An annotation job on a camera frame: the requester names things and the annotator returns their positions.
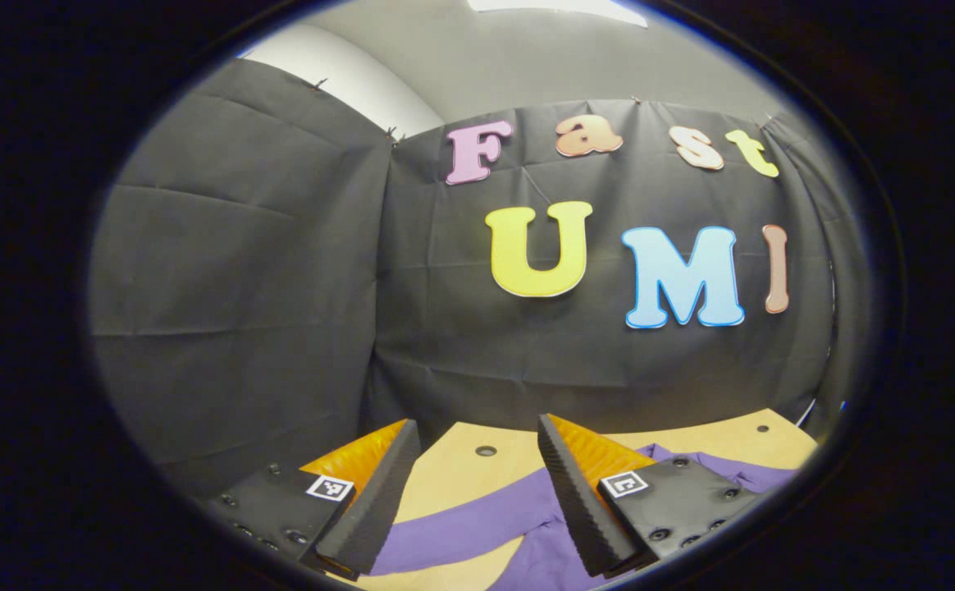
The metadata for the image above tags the purple collared shirt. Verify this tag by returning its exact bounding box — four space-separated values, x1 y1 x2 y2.
369 443 798 591

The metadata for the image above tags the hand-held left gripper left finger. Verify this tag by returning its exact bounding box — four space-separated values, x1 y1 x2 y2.
207 419 423 580

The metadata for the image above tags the black backdrop cloth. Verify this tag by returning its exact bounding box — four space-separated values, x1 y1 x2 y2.
88 57 864 497

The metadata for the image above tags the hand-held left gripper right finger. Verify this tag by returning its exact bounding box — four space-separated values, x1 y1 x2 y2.
537 413 761 579

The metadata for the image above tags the ceiling light panel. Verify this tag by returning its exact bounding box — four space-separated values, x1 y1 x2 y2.
468 0 649 29

